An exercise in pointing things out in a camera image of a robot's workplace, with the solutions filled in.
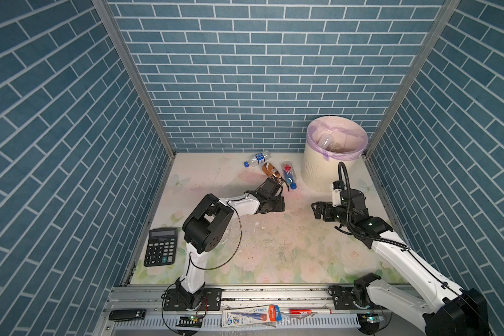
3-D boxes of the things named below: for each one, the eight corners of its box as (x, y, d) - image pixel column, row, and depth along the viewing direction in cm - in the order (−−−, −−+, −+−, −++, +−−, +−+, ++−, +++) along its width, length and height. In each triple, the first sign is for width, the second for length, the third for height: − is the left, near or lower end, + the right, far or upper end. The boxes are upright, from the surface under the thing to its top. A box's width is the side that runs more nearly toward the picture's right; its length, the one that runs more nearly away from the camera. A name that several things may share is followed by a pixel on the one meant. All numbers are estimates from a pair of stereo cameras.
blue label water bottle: (248, 171, 114) (248, 165, 110) (243, 165, 117) (243, 159, 113) (271, 161, 120) (271, 154, 116) (266, 155, 122) (266, 149, 119)
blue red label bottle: (286, 189, 107) (287, 184, 103) (282, 167, 117) (283, 161, 113) (296, 189, 107) (297, 183, 103) (291, 166, 117) (292, 161, 113)
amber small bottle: (279, 188, 106) (280, 183, 102) (261, 170, 114) (261, 164, 110) (286, 184, 108) (287, 178, 104) (267, 166, 116) (267, 160, 112)
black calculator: (145, 268, 82) (142, 266, 80) (152, 233, 92) (149, 230, 89) (175, 263, 84) (172, 261, 81) (178, 229, 93) (176, 225, 91)
